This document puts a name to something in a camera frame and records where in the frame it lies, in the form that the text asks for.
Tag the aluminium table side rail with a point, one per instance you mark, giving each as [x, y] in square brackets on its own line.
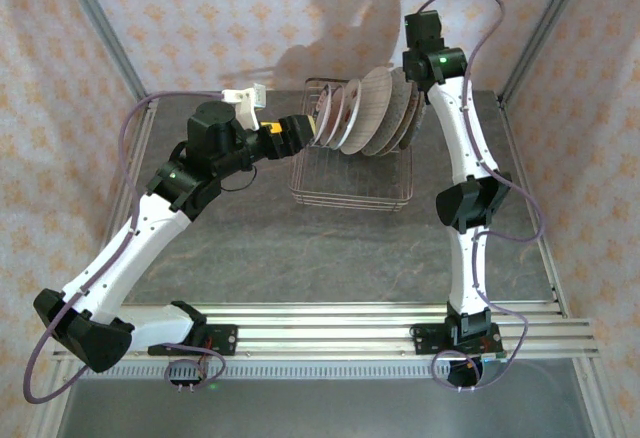
[517, 148]
[115, 218]

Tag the multicoloured mosaic plate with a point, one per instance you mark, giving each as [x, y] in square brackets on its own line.
[416, 118]

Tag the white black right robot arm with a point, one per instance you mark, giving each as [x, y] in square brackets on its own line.
[465, 133]

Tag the white plate red strawberries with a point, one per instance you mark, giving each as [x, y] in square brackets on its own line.
[347, 108]

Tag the aluminium frame leg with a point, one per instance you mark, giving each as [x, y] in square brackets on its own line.
[49, 420]
[595, 408]

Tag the dark electronics module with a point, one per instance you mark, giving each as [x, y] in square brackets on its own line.
[465, 373]

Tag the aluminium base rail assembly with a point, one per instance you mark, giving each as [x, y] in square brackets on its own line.
[325, 328]

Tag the grey metal shelf panel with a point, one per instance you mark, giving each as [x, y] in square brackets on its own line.
[325, 408]

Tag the plaid striped plate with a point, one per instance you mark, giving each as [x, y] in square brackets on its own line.
[372, 108]

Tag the aluminium frame post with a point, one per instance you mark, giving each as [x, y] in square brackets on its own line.
[104, 33]
[542, 33]

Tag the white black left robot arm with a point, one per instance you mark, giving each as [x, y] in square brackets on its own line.
[125, 258]

